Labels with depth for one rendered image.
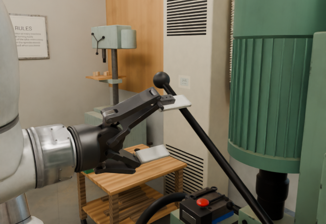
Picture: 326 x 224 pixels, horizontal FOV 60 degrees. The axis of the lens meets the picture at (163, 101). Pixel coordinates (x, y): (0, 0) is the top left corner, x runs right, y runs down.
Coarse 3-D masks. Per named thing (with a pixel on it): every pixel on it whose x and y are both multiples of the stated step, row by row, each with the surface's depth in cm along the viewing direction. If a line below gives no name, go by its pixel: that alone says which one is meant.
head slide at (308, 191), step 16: (320, 32) 38; (320, 48) 38; (320, 64) 38; (320, 80) 38; (320, 96) 39; (320, 112) 39; (304, 128) 41; (320, 128) 39; (304, 144) 41; (320, 144) 39; (304, 160) 42; (320, 160) 40; (304, 176) 42; (320, 176) 40; (304, 192) 42; (304, 208) 42
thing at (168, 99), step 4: (152, 92) 47; (164, 96) 49; (168, 96) 50; (172, 96) 50; (160, 100) 48; (164, 100) 48; (168, 100) 49; (172, 100) 49; (164, 104) 49; (168, 104) 50
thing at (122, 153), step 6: (108, 150) 48; (120, 150) 52; (108, 156) 48; (114, 156) 49; (120, 156) 50; (126, 156) 53; (132, 156) 56; (126, 162) 53; (132, 162) 55; (138, 162) 56
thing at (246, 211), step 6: (240, 210) 58; (246, 210) 58; (252, 210) 58; (240, 216) 58; (246, 216) 57; (252, 216) 56; (288, 216) 56; (240, 222) 58; (246, 222) 57; (252, 222) 56; (258, 222) 54; (276, 222) 54; (282, 222) 54; (288, 222) 54
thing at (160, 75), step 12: (156, 84) 56; (168, 84) 56; (192, 120) 50; (204, 132) 49; (204, 144) 48; (216, 156) 46; (228, 168) 44; (240, 180) 43; (240, 192) 42; (252, 204) 41; (264, 216) 40
